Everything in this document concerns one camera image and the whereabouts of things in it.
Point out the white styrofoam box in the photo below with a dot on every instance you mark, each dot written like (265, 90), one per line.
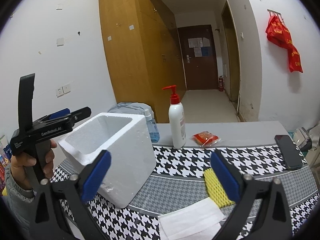
(127, 138)

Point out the white wall socket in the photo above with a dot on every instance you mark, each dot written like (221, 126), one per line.
(63, 90)

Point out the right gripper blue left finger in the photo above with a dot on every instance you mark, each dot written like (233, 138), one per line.
(91, 177)

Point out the blue sanitizer bottle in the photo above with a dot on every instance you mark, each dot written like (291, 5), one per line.
(152, 127)

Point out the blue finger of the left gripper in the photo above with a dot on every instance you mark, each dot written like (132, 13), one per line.
(62, 115)
(78, 115)

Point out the white pump lotion bottle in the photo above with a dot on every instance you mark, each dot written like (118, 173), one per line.
(176, 118)

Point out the side door frame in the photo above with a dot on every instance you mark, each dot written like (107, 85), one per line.
(233, 53)

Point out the wooden wardrobe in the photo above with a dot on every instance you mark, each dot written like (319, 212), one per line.
(143, 52)

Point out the grey blue cloth pile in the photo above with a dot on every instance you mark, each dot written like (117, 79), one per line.
(131, 108)

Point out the white wall switch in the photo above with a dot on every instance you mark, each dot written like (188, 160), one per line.
(60, 42)

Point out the yellow foam net sleeve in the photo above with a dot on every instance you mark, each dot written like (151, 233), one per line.
(215, 190)

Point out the dark brown entrance door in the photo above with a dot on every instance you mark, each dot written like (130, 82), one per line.
(199, 57)

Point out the red hanging bags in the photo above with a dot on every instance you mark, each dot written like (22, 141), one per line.
(278, 34)

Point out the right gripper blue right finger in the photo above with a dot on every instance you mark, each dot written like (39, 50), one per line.
(228, 175)

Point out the black smartphone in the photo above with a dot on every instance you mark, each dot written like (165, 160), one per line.
(289, 152)

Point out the red fire extinguisher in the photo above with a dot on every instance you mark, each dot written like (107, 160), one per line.
(221, 83)

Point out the left hand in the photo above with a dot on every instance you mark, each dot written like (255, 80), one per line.
(20, 162)

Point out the red snack packet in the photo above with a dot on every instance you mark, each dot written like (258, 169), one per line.
(206, 139)

